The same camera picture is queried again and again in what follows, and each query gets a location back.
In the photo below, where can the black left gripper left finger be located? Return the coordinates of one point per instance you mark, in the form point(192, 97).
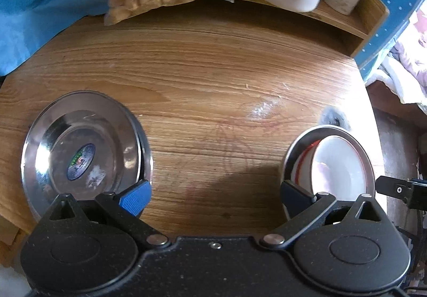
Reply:
point(123, 210)

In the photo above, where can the white bedding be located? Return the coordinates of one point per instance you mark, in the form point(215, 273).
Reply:
point(402, 65)

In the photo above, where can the steel plate with sticker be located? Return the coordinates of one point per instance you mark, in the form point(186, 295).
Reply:
point(84, 143)

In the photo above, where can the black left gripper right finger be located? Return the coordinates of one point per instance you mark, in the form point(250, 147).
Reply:
point(303, 210)

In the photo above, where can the steel bowl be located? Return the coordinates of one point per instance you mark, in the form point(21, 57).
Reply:
point(317, 133)

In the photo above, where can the wooden shelf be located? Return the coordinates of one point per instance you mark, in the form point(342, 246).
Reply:
point(323, 30)

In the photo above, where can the large white red-rimmed bowl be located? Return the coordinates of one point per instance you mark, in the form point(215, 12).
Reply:
point(331, 165)

